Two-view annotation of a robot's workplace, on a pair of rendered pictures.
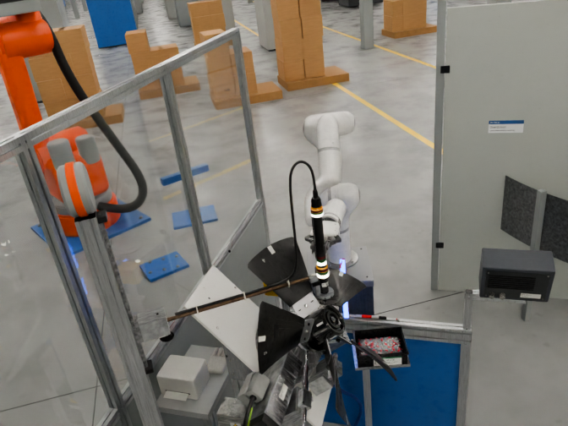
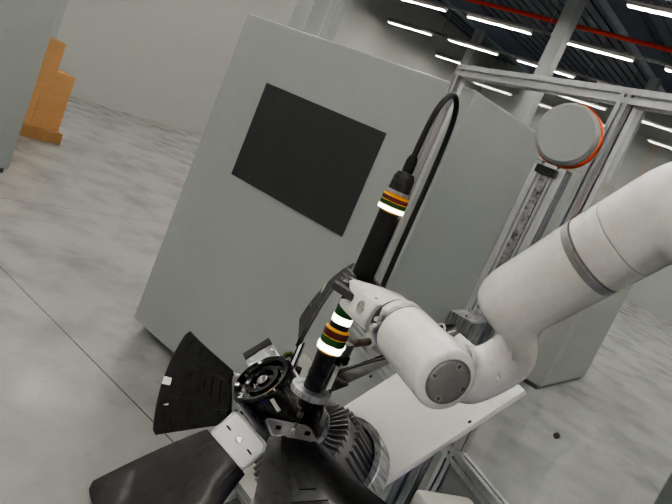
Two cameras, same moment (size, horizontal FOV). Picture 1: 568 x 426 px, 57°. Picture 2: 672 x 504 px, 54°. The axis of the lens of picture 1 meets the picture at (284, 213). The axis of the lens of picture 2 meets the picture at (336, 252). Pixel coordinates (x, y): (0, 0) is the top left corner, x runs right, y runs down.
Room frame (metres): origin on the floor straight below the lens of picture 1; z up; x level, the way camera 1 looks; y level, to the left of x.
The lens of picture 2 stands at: (2.30, -0.89, 1.70)
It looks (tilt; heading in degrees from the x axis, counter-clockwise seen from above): 11 degrees down; 136
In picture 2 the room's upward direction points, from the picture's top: 23 degrees clockwise
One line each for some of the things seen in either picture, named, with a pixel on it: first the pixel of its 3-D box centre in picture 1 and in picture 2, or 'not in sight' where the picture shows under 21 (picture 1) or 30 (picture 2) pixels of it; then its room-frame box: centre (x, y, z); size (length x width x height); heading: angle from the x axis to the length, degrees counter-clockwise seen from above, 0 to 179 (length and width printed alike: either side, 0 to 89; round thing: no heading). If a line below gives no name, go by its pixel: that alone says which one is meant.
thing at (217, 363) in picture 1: (219, 359); not in sight; (1.72, 0.36, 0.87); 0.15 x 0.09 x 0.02; 164
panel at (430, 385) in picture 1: (371, 383); not in sight; (1.89, -0.33, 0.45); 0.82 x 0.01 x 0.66; 71
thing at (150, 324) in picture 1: (151, 324); (463, 328); (1.41, 0.49, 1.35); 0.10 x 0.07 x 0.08; 106
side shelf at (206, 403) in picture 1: (199, 379); not in sight; (1.65, 0.44, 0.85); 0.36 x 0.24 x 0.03; 161
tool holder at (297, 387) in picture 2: (321, 284); (323, 368); (1.58, -0.10, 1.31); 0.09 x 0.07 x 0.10; 106
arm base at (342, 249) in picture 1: (338, 243); not in sight; (2.25, -0.25, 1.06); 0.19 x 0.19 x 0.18
